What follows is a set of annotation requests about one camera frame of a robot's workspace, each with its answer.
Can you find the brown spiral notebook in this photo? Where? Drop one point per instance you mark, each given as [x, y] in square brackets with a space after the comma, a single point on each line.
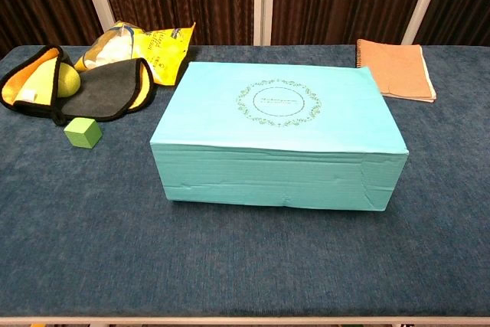
[398, 70]

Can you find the green cube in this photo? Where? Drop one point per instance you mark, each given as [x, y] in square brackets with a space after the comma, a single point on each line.
[82, 133]

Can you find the yellow snack bag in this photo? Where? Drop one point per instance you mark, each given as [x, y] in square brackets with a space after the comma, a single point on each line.
[164, 51]

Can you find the yellow-green ball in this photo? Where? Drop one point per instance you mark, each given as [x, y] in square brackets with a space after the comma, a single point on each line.
[69, 82]

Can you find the yellow and grey cloth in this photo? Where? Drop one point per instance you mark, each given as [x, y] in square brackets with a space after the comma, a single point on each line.
[103, 93]

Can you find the light blue shoe box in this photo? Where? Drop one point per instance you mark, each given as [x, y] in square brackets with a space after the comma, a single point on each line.
[268, 120]

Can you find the blue table cover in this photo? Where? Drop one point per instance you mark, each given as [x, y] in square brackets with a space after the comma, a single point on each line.
[115, 227]

